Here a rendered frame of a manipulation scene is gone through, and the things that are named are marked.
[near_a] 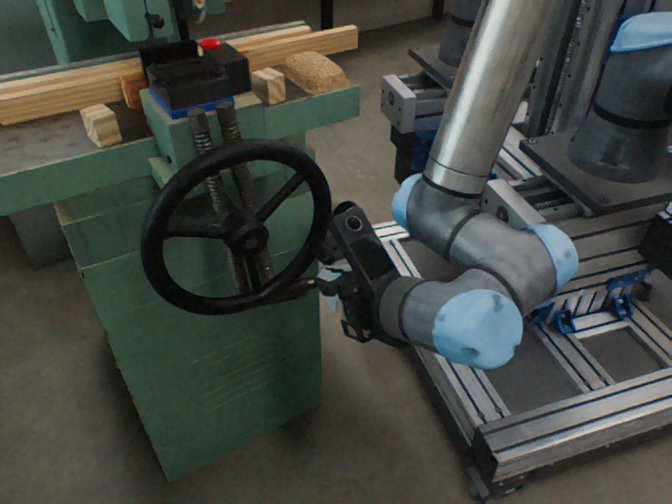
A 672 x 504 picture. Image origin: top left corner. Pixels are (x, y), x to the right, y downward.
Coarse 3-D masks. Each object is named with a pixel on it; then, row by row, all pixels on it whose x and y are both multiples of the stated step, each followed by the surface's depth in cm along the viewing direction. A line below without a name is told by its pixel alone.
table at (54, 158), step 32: (288, 96) 91; (320, 96) 92; (352, 96) 95; (0, 128) 82; (32, 128) 82; (64, 128) 82; (128, 128) 82; (288, 128) 92; (0, 160) 75; (32, 160) 75; (64, 160) 75; (96, 160) 77; (128, 160) 80; (160, 160) 81; (0, 192) 73; (32, 192) 75; (64, 192) 77; (192, 192) 78
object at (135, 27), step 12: (108, 0) 85; (120, 0) 78; (132, 0) 79; (144, 0) 80; (156, 0) 80; (108, 12) 88; (120, 12) 80; (132, 12) 80; (144, 12) 81; (156, 12) 81; (168, 12) 82; (120, 24) 83; (132, 24) 81; (144, 24) 81; (168, 24) 83; (132, 36) 81; (144, 36) 82; (156, 36) 83; (168, 36) 84
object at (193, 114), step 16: (192, 112) 70; (224, 112) 72; (192, 128) 71; (208, 128) 72; (224, 128) 74; (208, 144) 73; (240, 176) 78; (208, 192) 78; (224, 192) 79; (240, 192) 80; (256, 208) 83; (256, 256) 89; (240, 272) 87; (272, 272) 91; (240, 288) 89; (288, 288) 97; (304, 288) 100
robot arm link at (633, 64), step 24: (624, 24) 78; (648, 24) 75; (624, 48) 77; (648, 48) 75; (624, 72) 78; (648, 72) 76; (600, 96) 84; (624, 96) 80; (648, 96) 77; (648, 120) 80
